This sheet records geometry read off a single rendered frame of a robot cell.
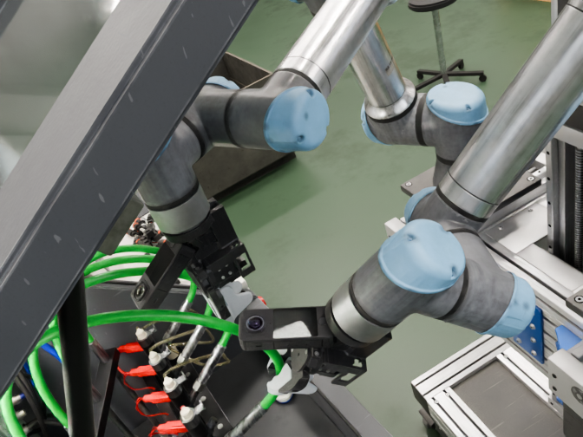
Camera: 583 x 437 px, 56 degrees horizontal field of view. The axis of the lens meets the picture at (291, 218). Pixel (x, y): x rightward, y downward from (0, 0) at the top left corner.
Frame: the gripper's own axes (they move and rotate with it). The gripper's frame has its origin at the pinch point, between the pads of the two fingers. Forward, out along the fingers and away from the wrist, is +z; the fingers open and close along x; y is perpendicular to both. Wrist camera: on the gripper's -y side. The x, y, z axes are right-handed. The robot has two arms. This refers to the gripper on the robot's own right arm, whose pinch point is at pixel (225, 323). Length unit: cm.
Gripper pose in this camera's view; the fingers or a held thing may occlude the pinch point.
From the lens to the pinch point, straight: 86.8
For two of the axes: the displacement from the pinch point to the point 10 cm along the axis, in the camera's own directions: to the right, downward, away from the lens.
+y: 8.0, -5.2, 2.9
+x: -5.2, -3.8, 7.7
